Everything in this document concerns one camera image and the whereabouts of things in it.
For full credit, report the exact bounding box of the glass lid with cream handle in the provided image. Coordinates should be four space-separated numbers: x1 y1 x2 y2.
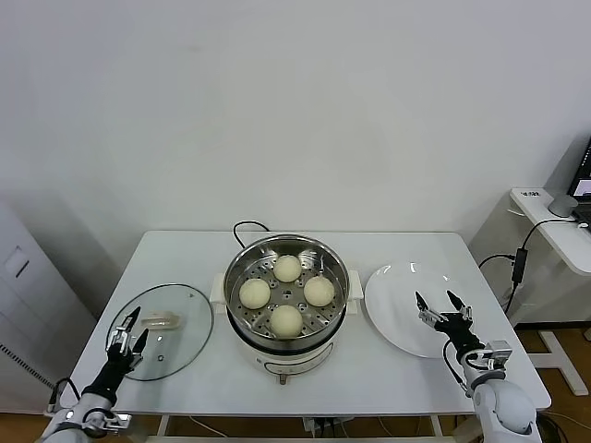
104 282 215 382

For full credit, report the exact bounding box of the black adapter cable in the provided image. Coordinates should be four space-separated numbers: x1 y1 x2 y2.
501 279 521 315
520 218 591 253
476 252 517 271

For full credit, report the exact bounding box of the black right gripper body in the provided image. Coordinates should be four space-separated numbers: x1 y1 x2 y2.
436 312 486 359

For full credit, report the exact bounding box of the white round plate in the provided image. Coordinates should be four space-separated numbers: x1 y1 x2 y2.
363 261 476 360

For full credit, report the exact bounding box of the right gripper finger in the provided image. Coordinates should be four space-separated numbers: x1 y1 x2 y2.
446 290 473 319
415 291 442 323

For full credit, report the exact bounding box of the white power strip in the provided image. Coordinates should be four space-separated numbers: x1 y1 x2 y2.
302 416 352 437

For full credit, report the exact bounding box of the cream electric cooker base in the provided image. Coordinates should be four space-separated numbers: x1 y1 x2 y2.
210 269 364 387

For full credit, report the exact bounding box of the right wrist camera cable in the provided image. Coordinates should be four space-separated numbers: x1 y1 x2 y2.
441 340 468 393

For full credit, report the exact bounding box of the white cabinet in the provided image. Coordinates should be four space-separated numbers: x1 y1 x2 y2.
0 198 99 414

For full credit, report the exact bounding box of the grey computer mouse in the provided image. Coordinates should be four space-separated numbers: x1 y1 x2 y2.
548 193 579 218

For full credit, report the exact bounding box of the black floor cable bundle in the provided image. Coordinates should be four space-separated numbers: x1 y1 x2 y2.
538 412 570 443

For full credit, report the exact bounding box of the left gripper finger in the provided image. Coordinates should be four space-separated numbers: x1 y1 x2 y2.
131 328 150 371
108 305 141 348

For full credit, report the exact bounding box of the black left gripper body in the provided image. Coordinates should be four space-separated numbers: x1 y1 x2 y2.
81 343 139 407

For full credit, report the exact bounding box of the steamed baozi bun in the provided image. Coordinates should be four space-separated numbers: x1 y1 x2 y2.
269 304 305 339
238 278 272 310
272 254 301 283
303 275 335 307

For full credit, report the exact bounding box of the open laptop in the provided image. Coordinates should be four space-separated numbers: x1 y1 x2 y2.
566 136 591 222

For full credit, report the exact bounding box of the grey cable adapter box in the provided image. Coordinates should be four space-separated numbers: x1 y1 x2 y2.
511 247 530 283

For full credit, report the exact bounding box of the black cooker power cable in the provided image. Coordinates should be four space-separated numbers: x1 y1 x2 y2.
232 220 273 250

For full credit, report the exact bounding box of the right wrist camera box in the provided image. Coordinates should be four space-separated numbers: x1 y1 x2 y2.
482 340 513 373

